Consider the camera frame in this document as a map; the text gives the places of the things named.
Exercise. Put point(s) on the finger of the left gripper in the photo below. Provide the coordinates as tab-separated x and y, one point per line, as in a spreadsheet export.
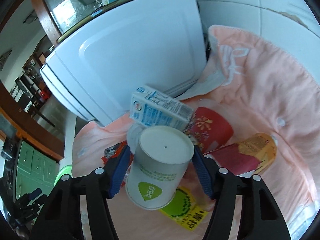
28	197

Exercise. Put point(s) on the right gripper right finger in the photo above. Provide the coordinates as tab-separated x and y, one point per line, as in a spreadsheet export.
261	217

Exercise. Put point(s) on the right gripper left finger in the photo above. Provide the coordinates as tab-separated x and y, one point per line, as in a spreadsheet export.
60	217

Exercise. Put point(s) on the yellow energy drink bottle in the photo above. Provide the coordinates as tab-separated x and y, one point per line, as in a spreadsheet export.
247	157

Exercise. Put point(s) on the yellow green drink box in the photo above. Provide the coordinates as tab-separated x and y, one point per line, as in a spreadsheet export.
184	210

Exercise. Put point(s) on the orange snack wrapper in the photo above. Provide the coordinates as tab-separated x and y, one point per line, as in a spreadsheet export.
113	151

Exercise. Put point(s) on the red plastic cup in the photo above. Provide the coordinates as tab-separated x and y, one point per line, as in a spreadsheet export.
209	130

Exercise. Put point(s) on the white paper cup green logo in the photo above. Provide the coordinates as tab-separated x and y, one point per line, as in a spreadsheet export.
161	158

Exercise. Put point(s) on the blue white milk carton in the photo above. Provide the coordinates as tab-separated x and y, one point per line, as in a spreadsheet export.
150	107

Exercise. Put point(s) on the green lower cabinet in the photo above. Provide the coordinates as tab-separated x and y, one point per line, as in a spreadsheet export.
34	170

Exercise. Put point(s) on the green plastic basket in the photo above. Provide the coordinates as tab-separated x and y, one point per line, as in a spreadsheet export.
65	170

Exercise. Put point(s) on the pink patterned towel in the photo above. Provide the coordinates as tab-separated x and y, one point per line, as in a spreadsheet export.
265	90

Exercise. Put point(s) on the white microwave oven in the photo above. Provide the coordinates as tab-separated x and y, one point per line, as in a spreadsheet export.
95	70

